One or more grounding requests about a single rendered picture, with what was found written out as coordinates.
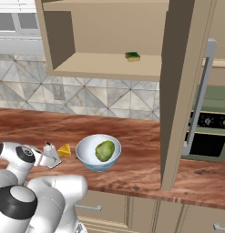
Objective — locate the beige cabinet door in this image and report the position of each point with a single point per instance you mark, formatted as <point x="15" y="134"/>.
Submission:
<point x="177" y="91"/>

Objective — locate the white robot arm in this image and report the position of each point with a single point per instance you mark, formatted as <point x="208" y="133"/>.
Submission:
<point x="53" y="194"/>

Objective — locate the silver cheese grater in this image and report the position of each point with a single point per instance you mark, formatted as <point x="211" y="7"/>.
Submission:
<point x="52" y="156"/>

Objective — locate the beige drawer front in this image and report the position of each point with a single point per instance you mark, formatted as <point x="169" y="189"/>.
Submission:
<point x="114" y="212"/>
<point x="199" y="221"/>

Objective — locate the beige open wall cabinet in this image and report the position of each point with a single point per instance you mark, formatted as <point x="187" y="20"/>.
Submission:
<point x="117" y="33"/>

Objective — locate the white window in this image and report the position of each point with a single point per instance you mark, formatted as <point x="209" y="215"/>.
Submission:
<point x="13" y="27"/>

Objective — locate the beige base cabinet panel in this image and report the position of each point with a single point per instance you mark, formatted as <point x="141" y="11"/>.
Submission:
<point x="147" y="215"/>

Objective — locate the grey wall outlet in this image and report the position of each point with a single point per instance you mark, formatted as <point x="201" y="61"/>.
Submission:
<point x="58" y="91"/>

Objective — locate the yellow cheese wedge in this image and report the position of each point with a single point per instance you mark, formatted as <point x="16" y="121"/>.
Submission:
<point x="65" y="150"/>

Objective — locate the white salad bowl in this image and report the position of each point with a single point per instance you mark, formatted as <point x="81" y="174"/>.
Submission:
<point x="86" y="156"/>

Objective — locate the green and yellow sponge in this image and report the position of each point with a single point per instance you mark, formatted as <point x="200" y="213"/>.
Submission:
<point x="132" y="56"/>

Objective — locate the green lettuce head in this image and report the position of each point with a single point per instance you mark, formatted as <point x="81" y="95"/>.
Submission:
<point x="105" y="150"/>

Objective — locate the beige closed wall cabinet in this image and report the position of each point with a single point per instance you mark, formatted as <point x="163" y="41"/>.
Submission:
<point x="221" y="30"/>

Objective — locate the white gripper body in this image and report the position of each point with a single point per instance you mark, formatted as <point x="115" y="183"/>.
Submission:
<point x="40" y="157"/>

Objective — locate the green oven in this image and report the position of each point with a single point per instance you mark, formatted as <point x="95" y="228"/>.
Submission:
<point x="212" y="142"/>

